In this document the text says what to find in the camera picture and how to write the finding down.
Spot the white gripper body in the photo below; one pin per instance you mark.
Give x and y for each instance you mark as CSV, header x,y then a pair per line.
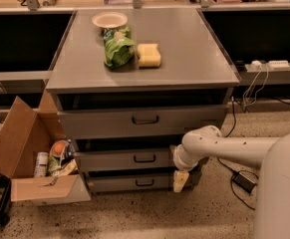
x,y
180,160

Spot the grey drawer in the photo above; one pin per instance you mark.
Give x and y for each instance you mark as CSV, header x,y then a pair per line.
x,y
112,160
134,182
111,123

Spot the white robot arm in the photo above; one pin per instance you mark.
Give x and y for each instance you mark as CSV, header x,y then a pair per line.
x,y
271,155

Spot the grey top drawer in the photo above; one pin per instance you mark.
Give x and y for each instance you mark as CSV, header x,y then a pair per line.
x,y
111,123

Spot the grey bottom drawer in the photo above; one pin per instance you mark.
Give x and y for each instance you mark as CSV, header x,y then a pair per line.
x,y
134,182

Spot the grey drawer cabinet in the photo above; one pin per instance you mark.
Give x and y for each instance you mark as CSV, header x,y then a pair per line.
x,y
193,72

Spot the black power adapter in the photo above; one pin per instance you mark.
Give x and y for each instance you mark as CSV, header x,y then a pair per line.
x,y
243,182

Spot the yellow sponge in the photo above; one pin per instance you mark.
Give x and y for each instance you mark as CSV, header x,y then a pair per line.
x,y
149,55

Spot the orange snack package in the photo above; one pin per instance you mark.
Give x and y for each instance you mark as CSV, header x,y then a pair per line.
x,y
60,160

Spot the green chip bag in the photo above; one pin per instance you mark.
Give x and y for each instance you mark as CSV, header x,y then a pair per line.
x,y
119,46

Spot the white power strip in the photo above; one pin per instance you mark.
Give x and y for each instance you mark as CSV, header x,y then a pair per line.
x,y
276,66

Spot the white spray can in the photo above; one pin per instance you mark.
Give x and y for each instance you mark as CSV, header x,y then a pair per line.
x,y
41,164

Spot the white paper bowl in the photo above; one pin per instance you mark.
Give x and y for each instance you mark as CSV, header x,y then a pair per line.
x,y
110,20

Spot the brown cardboard box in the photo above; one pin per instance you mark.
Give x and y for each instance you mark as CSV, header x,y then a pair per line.
x,y
25,133

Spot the black stand leg left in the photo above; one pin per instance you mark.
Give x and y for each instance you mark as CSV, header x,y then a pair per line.
x,y
5,202

